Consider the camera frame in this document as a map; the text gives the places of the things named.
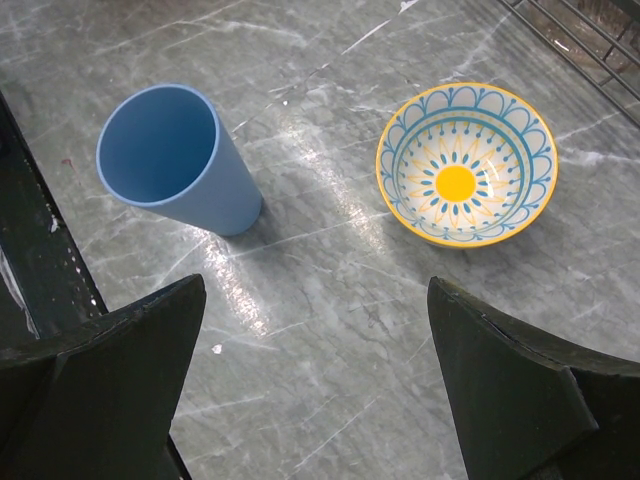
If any blue upright plastic cup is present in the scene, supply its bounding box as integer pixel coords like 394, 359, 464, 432
96, 84, 263, 237

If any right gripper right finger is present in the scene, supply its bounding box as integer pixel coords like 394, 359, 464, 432
427, 277, 639, 479

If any black wire dish rack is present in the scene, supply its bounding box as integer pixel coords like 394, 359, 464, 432
502, 0, 639, 126

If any cream bowl under red bowl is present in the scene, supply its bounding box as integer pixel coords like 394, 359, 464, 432
375, 82, 559, 249

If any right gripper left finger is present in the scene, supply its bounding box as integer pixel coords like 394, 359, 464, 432
1, 274, 206, 479

